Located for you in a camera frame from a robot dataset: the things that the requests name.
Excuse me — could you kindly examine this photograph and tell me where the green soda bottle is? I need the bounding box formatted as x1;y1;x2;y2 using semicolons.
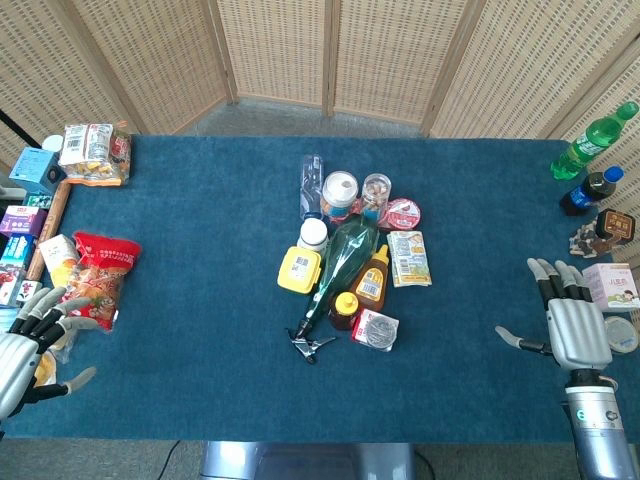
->
550;100;640;180

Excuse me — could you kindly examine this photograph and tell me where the red snack bag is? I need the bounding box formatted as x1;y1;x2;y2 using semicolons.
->
61;230;143;332

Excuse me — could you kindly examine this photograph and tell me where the white lidded snack jar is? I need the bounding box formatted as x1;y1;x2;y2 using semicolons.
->
320;171;360;224

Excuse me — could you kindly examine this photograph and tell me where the red cherry printed box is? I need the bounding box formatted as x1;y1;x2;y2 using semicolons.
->
0;267;31;307

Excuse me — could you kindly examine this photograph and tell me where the short yellow capped honey bottle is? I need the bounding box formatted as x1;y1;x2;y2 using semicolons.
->
329;291;361;332

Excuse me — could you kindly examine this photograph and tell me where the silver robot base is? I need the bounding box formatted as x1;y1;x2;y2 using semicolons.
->
200;441;416;480

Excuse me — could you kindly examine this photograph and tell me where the red wrapped snack pack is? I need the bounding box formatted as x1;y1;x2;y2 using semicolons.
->
107;124;133;182

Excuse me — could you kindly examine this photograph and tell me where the red round jelly cup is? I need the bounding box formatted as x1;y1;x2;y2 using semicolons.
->
385;198;423;231

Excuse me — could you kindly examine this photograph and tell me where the black cable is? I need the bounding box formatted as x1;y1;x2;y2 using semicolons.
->
158;440;182;480

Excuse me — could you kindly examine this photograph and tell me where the bag of dark pebbles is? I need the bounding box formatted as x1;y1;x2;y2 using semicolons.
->
568;223;615;260

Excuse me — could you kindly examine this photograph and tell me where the green printed snack packet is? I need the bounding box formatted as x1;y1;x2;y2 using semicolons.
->
387;229;433;289

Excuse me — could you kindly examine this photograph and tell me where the yellow lidded plastic box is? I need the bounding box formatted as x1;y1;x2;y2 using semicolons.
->
276;246;322;295

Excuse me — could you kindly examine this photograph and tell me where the blue white toothpaste box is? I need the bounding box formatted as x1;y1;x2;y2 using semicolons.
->
0;233;36;274

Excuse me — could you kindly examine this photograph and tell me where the clear bag of candies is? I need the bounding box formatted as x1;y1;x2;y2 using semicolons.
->
58;123;117;179

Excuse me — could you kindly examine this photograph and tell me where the clear jar with nuts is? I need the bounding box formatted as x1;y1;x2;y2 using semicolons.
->
360;172;391;221

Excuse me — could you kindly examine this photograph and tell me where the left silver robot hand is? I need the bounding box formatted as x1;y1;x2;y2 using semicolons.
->
0;286;100;421

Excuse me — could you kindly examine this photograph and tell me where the clear empty plastic bottle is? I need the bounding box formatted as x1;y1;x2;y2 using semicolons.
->
298;153;325;220

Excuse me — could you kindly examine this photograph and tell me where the dark cola bottle blue cap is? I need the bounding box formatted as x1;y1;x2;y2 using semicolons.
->
559;165;625;217

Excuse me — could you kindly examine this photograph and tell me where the pink milk carton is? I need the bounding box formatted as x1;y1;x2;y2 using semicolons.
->
581;262;640;313

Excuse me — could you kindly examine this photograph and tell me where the wooden stick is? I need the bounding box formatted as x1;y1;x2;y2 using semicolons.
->
25;179;76;282

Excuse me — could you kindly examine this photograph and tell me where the woven bamboo folding screen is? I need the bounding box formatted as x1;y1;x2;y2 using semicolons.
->
0;0;640;166

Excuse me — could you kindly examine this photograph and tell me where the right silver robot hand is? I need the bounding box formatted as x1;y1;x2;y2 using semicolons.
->
494;257;614;372

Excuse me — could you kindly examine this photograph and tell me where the brown chocolate pack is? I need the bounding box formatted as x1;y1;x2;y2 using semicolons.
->
593;208;638;251

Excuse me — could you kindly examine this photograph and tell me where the round white lidded tin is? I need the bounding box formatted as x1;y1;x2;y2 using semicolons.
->
603;314;640;354

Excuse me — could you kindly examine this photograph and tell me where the white capped pill bottle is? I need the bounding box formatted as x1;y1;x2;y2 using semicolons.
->
296;218;330;258

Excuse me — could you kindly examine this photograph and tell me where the green glass spray bottle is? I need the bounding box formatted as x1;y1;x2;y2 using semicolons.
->
285;214;381;365

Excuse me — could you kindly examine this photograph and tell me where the blue felt table mat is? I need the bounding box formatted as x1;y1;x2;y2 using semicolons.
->
3;133;640;443

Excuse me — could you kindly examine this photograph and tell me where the steel scrubber packet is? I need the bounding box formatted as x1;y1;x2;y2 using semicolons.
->
351;308;400;353

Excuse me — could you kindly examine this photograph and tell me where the purple box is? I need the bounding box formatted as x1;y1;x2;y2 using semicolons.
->
0;204;47;238

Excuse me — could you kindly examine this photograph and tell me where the light blue box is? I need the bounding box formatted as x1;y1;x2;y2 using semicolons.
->
8;146;67;196

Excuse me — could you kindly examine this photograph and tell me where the white orange carton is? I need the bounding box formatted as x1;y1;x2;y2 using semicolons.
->
38;233;81;287

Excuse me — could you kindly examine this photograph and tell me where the tall amber honey bottle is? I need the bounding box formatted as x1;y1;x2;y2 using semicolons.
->
349;244;391;312

